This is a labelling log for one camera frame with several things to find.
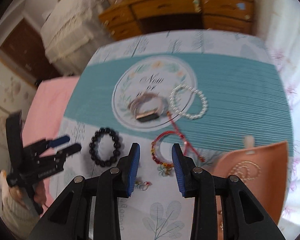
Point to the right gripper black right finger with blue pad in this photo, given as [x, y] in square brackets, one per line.
[243, 215]

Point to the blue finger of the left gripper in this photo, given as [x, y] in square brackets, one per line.
[58, 141]

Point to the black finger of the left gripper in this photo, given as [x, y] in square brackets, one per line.
[68, 151]

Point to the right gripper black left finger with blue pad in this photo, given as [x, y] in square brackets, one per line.
[69, 215]

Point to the peach jewelry box tray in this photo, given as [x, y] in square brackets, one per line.
[263, 169]

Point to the hand holding other gripper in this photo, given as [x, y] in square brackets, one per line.
[13, 205]

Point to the pink bed sheet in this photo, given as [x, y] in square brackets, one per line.
[47, 109]

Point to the small colourful earring charm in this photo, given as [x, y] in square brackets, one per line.
[142, 185]

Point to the silver bangles with black clasp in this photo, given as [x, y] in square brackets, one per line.
[148, 107]

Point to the dark brown wooden door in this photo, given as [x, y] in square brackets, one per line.
[24, 46]

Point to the white lace covered cabinet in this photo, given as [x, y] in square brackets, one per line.
[72, 33]

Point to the teal white floral mat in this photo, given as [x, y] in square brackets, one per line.
[223, 95]

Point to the wooden desk with drawers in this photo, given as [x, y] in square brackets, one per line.
[131, 18]

